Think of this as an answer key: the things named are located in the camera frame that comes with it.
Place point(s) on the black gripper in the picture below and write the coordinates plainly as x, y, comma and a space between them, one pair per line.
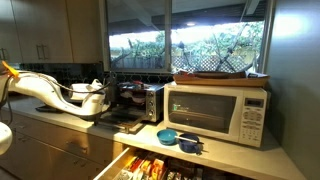
111, 90

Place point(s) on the white bowl inside oven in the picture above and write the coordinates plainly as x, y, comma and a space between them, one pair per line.
137, 98

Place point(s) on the silver toaster oven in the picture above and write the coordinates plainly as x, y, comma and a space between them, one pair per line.
151, 101

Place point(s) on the black baking tray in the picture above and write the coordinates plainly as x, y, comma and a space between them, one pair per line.
45, 109

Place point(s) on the white microwave oven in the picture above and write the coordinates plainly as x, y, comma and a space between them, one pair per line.
213, 111

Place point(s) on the wooden serving tray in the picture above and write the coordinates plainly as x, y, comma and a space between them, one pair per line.
221, 80

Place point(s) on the small red item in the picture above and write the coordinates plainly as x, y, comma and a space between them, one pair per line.
138, 82

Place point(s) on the teal bowl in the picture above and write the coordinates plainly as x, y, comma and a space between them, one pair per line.
166, 136

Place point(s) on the open wooden drawer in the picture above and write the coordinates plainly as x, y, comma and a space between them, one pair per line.
160, 166

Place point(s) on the orange snack packet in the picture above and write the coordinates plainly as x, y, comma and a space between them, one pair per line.
158, 168

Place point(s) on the dark blue bowl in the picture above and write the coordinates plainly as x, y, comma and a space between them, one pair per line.
188, 143

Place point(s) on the kitchen window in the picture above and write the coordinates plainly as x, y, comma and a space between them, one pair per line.
190, 36

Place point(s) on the wooden lower cabinet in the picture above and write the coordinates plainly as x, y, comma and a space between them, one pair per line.
43, 153

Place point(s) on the wooden upper cabinets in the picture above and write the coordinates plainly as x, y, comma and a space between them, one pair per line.
50, 26

